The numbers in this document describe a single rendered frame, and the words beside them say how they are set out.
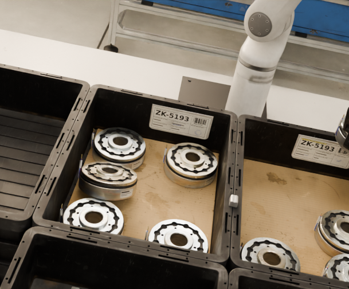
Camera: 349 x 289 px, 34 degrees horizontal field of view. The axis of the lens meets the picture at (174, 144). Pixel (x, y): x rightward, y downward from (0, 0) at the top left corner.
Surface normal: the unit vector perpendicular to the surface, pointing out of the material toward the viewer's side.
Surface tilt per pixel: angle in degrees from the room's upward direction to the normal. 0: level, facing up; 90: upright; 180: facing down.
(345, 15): 90
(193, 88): 1
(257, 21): 85
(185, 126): 90
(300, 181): 0
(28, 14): 0
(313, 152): 90
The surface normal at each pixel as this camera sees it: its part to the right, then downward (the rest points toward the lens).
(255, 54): -0.02, -0.62
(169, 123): -0.12, 0.60
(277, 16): -0.34, 0.53
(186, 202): 0.16, -0.77
